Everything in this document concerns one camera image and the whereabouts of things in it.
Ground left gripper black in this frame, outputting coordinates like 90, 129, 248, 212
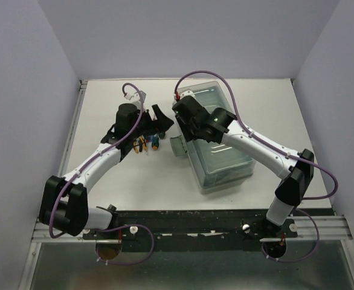
130, 105, 175, 140

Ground grey translucent tool box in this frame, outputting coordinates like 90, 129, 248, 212
170, 81, 255, 192

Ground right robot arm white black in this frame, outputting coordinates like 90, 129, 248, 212
172, 95, 314, 237

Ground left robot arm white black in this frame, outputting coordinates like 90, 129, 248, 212
38, 103, 174, 239

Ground green orange stubby screwdriver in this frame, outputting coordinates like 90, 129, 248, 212
151, 135, 159, 150

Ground yellow black pliers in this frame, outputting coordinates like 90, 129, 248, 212
133, 136, 148, 154

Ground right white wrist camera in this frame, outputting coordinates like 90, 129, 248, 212
174, 89, 196, 102

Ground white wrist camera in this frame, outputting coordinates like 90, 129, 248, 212
174, 89, 196, 102
124, 91, 146, 109

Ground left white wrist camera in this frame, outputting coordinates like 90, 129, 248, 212
124, 91, 146, 109

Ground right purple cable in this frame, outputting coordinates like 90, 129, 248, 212
174, 71, 338, 263

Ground purple cable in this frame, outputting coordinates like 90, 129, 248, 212
174, 71, 338, 263
49, 83, 155, 266

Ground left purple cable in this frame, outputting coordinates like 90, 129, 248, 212
49, 83, 155, 266

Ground black mounting rail base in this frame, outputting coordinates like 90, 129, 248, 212
83, 210, 297, 253

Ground aluminium extrusion frame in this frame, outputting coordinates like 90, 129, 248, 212
19, 217, 84, 290

